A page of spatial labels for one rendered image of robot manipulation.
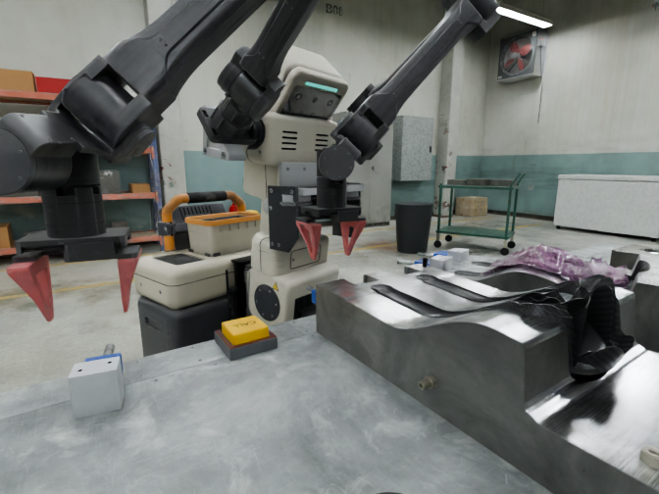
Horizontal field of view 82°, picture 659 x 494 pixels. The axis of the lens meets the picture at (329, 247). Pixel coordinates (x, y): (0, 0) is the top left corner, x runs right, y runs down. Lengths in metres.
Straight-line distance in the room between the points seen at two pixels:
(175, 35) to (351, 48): 6.93
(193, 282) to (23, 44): 5.11
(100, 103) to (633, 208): 7.13
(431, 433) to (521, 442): 0.09
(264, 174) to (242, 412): 0.68
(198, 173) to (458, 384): 5.70
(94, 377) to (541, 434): 0.48
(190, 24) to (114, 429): 0.45
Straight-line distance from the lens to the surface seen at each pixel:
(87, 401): 0.56
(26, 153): 0.42
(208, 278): 1.19
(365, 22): 7.66
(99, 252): 0.49
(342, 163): 0.63
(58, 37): 6.05
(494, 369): 0.43
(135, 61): 0.47
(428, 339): 0.48
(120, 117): 0.46
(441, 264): 0.90
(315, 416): 0.50
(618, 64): 8.53
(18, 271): 0.51
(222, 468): 0.45
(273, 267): 1.01
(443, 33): 0.85
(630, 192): 7.29
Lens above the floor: 1.09
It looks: 12 degrees down
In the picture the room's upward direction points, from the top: straight up
